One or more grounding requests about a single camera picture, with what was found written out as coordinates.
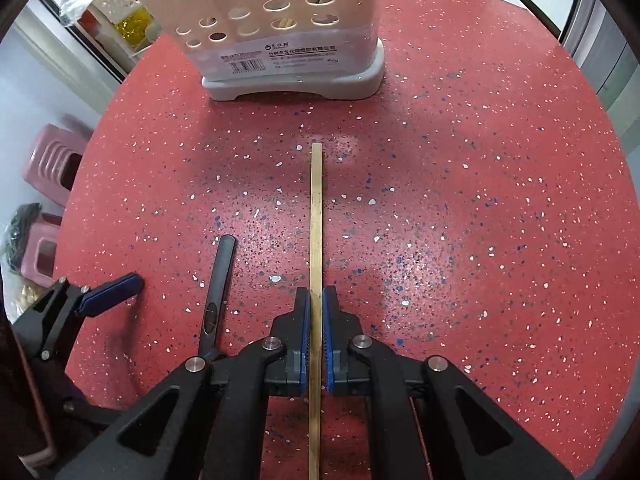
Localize plain wooden chopstick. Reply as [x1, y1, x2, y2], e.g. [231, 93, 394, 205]
[308, 143, 326, 480]

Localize clear plastic bag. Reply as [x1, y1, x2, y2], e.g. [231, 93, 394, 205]
[59, 0, 102, 27]

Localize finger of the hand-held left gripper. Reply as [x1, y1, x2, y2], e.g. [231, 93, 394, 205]
[62, 396, 132, 429]
[14, 272, 145, 362]

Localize pink plastic stool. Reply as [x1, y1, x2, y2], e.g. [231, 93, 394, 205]
[20, 212, 64, 282]
[22, 123, 92, 207]

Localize black-handled utensil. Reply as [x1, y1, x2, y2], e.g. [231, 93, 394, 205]
[197, 234, 239, 362]

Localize silver refrigerator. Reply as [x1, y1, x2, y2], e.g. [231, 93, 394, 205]
[564, 0, 640, 153]

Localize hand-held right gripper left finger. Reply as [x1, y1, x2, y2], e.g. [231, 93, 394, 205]
[52, 286, 309, 480]

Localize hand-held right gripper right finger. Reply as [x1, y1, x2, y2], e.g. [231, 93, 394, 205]
[322, 285, 576, 480]

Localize beige plastic utensil holder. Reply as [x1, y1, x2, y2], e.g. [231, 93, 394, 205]
[145, 0, 386, 103]

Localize dark mesh bag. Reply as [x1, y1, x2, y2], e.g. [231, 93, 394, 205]
[2, 202, 44, 272]

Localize yellow packet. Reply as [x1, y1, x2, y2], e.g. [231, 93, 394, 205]
[114, 6, 152, 47]

